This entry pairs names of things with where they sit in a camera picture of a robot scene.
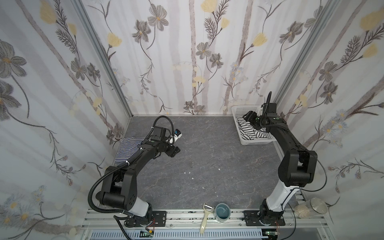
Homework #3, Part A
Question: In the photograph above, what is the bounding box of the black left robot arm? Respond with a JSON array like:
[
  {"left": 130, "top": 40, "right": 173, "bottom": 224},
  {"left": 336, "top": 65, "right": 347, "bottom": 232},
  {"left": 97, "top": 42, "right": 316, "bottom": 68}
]
[{"left": 96, "top": 127, "right": 182, "bottom": 222}]

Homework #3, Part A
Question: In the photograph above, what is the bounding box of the blue white striped tank top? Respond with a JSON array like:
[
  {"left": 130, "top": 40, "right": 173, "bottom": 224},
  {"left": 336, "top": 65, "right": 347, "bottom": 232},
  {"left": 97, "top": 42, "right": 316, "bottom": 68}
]
[{"left": 115, "top": 137, "right": 145, "bottom": 165}]

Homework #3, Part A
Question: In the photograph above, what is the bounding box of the aluminium mounting rail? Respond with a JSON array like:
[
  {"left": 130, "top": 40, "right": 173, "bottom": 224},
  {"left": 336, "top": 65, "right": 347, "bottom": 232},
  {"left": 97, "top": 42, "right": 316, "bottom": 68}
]
[{"left": 78, "top": 209, "right": 334, "bottom": 240}]

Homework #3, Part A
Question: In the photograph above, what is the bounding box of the black corrugated left cable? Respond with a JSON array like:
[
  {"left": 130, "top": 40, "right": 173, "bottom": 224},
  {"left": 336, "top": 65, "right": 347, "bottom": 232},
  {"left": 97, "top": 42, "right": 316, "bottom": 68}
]
[{"left": 87, "top": 115, "right": 175, "bottom": 240}]

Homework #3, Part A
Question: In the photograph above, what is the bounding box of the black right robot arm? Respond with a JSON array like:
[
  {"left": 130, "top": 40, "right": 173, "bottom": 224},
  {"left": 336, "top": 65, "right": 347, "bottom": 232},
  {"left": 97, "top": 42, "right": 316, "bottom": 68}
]
[{"left": 243, "top": 103, "right": 317, "bottom": 226}]

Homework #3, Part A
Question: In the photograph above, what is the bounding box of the cream handled peeler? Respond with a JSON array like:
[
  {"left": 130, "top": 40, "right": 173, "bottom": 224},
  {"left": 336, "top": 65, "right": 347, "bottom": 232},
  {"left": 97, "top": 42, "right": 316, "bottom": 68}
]
[{"left": 200, "top": 204, "right": 214, "bottom": 235}]

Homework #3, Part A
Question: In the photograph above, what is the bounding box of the white plastic laundry basket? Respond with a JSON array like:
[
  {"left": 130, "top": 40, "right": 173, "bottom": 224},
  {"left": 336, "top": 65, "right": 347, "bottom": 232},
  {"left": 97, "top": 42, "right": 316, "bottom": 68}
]
[{"left": 231, "top": 105, "right": 276, "bottom": 146}]

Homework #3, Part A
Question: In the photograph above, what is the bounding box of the black white striped tank top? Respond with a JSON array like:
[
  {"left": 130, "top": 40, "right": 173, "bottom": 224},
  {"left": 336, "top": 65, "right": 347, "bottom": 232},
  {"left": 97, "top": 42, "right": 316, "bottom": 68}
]
[{"left": 237, "top": 117, "right": 268, "bottom": 141}]

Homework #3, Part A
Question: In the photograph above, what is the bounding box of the teal ceramic cup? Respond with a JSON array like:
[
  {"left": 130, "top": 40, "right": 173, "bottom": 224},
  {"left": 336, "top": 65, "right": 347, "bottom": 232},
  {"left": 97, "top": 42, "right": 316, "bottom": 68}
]
[{"left": 215, "top": 203, "right": 231, "bottom": 223}]

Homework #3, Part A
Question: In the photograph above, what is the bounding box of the clear glass jar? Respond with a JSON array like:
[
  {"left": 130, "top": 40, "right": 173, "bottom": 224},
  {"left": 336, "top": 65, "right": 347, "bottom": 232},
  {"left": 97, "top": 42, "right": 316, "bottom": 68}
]
[{"left": 294, "top": 198, "right": 328, "bottom": 219}]

